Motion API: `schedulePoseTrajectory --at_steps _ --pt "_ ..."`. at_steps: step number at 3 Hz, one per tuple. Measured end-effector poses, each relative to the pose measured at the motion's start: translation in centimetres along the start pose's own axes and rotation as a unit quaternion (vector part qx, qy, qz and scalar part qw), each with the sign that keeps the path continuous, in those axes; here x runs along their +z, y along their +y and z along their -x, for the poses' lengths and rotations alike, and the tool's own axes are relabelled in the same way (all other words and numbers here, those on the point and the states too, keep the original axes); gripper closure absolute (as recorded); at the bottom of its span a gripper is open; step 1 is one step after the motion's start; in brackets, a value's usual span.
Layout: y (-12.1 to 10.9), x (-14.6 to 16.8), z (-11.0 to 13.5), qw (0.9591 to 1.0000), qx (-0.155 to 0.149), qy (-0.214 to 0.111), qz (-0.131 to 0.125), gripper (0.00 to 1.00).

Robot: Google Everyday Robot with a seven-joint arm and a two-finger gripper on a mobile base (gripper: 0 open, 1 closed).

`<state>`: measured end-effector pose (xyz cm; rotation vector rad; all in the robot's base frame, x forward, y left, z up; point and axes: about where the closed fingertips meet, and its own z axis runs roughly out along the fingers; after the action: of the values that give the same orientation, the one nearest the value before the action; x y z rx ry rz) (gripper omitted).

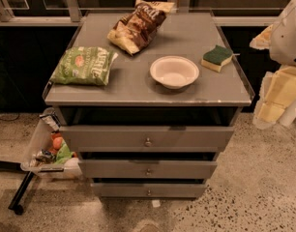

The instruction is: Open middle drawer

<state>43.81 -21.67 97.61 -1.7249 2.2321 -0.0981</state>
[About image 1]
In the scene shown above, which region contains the clear plastic bin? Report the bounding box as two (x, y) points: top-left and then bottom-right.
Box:
(20, 107), (82, 179)

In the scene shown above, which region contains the white paper bowl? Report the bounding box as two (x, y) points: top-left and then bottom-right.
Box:
(150, 56), (199, 89)

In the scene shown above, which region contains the grey drawer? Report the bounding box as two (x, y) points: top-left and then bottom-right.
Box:
(91, 179), (206, 199)
(61, 126), (234, 153)
(79, 153), (217, 179)

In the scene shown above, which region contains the grey drawer cabinet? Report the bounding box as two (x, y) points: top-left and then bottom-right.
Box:
(42, 11), (255, 199)

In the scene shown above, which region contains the black floor cable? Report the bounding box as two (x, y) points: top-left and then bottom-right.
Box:
(0, 112), (21, 122)

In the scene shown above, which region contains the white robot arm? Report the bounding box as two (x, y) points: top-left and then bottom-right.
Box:
(250, 0), (296, 130)

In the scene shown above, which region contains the brown yellow chip bag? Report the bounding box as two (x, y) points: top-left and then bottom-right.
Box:
(107, 0), (174, 55)

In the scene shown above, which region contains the green yellow sponge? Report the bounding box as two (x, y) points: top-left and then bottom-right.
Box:
(201, 45), (233, 73)

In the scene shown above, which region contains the black floor stand leg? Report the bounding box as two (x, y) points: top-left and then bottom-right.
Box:
(0, 160), (34, 216)

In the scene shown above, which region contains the grey top drawer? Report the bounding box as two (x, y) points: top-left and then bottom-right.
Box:
(61, 126), (234, 153)

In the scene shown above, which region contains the orange fruit in bin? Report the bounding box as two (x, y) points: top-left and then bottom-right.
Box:
(52, 137), (63, 150)

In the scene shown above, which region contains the white cylindrical post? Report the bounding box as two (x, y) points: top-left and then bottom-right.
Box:
(279, 100), (296, 127)

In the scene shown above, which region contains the grey bottom drawer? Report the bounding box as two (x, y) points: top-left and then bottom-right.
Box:
(91, 179), (206, 199)

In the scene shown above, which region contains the green bag in bin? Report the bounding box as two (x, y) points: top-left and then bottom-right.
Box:
(55, 143), (74, 164)

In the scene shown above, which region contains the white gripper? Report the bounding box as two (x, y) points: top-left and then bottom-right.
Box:
(250, 25), (296, 129)

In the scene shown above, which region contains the green chip bag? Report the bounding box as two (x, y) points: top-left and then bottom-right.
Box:
(50, 46), (118, 86)

